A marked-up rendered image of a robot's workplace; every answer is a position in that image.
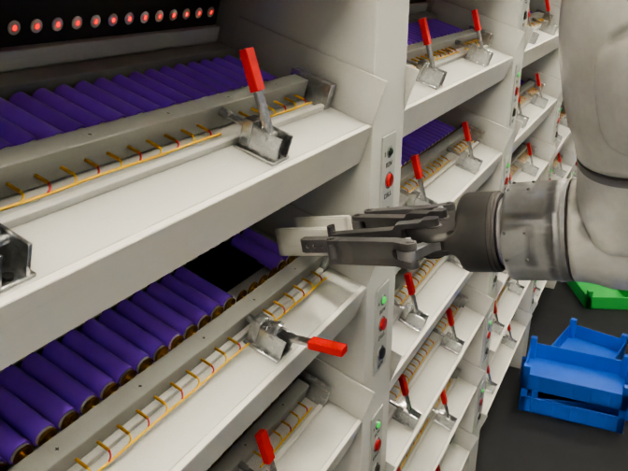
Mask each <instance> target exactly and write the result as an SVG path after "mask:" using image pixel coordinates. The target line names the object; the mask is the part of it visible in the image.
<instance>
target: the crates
mask: <svg viewBox="0 0 628 471"><path fill-rule="evenodd" d="M566 283H567V284H568V286H569V287H570V288H571V290H572V291H573V293H574V294H575V295H576V297H577V298H578V300H579V301H580V302H581V304H582V305H583V306H584V307H585V308H586V309H628V291H624V290H614V289H609V288H607V287H604V286H601V285H598V284H593V283H589V282H579V281H568V282H566ZM577 321H578V319H575V318H572V319H571V320H570V325H569V326H568V327H567V328H566V329H565V330H564V331H563V332H562V333H561V335H560V336H559V337H558V338H557V339H556V340H555V341H554V342H553V343H552V345H551V346H550V345H545V344H540V343H537V336H535V335H532V336H531V342H530V347H529V350H528V354H527V357H525V356H522V359H521V371H520V379H521V396H520V402H519V410H523V411H528V412H532V413H535V414H540V415H544V416H548V417H552V418H556V419H560V420H564V421H571V422H575V423H579V424H584V425H588V426H591V427H596V428H600V429H604V430H608V431H612V432H616V433H620V434H622V431H623V426H624V423H625V421H628V354H625V350H626V345H627V340H628V335H627V334H624V333H622V335H621V338H618V337H615V336H612V335H607V334H604V333H600V332H597V331H594V330H592V329H588V328H585V327H582V326H579V325H577ZM622 357H623V358H622ZM621 358H622V360H621Z"/></svg>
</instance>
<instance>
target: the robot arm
mask: <svg viewBox="0 0 628 471"><path fill-rule="evenodd" d="M559 60H560V73H561V83H562V92H563V99H564V109H565V114H566V118H567V123H568V126H569V129H570V131H571V134H572V137H573V140H574V144H575V149H576V155H577V165H578V167H577V178H569V179H567V178H558V179H553V180H538V181H535V180H532V181H526V182H516V181H513V182H512V183H511V184H510V185H508V186H507V188H506V190H505V192H504V193H502V192H500V191H490V192H472V193H465V194H464V195H463V196H462V197H461V199H460V200H459V203H458V205H457V208H456V207H455V202H451V201H448V202H445V203H439V204H433V205H420V206H406V207H380V208H368V209H366V210H364V214H360V213H357V214H354V215H352V216H351V217H350V215H336V216H312V217H294V218H293V227H289V228H277V229H276V230H275V234H276V238H277V242H278V251H279V255H280V256H329V261H330V264H353V265H376V266H396V267H400V268H405V269H408V270H415V269H418V268H419V267H420V262H419V259H420V258H421V257H424V258H426V259H439V258H442V257H444V256H447V255H451V254H452V255H454V256H456V257H457V258H458V260H459V261H460V264H461V266H462V267H463V269H464V270H466V271H468V272H503V271H504V270H506V271H507V274H508V275H509V276H510V277H511V278H512V279H515V280H550V281H561V282H568V281H579V282H589V283H593V284H598V285H601V286H604V287H607V288H609V289H614V290H624V291H628V0H562V2H561V8H560V18H559Z"/></svg>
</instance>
